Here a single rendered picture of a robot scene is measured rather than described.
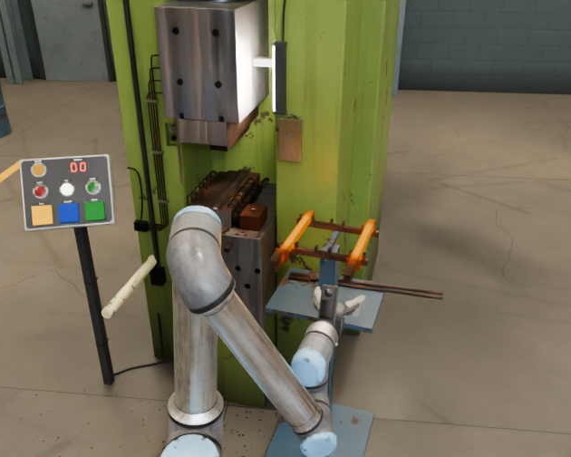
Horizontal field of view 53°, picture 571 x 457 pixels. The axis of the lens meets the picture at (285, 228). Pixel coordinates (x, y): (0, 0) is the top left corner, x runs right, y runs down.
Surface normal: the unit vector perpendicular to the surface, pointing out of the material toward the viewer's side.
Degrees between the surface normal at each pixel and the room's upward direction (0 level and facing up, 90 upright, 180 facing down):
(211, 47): 90
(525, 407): 0
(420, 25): 90
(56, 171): 60
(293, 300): 0
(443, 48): 90
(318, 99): 90
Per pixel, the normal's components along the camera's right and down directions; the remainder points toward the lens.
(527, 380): 0.00, -0.88
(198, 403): 0.29, 0.47
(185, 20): -0.25, 0.46
